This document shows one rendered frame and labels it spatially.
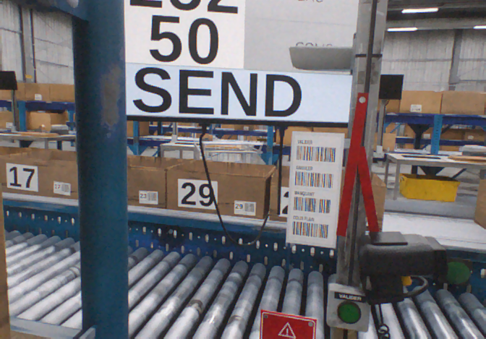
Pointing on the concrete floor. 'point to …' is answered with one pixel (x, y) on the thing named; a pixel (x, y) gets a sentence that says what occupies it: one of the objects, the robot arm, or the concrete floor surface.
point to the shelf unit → (91, 144)
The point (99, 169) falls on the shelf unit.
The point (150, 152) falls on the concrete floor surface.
